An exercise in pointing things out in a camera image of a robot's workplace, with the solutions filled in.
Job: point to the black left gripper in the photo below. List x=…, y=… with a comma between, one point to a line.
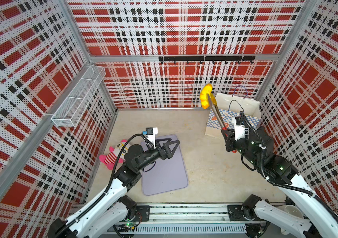
x=167, y=153

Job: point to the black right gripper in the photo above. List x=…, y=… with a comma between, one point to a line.
x=229, y=142

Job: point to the steel tongs red handle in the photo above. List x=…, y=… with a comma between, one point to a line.
x=216, y=114

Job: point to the yellow orange striped bread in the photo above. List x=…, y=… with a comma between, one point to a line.
x=206, y=95

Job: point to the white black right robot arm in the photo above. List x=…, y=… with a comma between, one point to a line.
x=319, y=221

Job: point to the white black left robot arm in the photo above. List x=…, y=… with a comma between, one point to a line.
x=109, y=193

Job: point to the blue checkered paper bag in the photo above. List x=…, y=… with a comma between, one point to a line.
x=229, y=107

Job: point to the lavender plastic tray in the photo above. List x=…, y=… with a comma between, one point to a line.
x=165, y=175

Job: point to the pink striped plush toy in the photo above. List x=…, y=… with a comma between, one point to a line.
x=109, y=160

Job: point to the white ceramic mug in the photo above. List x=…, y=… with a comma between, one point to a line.
x=293, y=210

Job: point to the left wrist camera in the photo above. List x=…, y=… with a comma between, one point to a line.
x=150, y=137

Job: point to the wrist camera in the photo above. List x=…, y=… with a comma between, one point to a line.
x=150, y=137
x=240, y=129

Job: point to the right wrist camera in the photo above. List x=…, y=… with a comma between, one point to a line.
x=240, y=129

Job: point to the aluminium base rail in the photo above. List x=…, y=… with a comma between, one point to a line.
x=194, y=218

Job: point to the black wall hook rail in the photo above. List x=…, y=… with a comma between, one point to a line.
x=205, y=58

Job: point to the white wire mesh basket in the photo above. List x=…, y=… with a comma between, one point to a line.
x=73, y=107

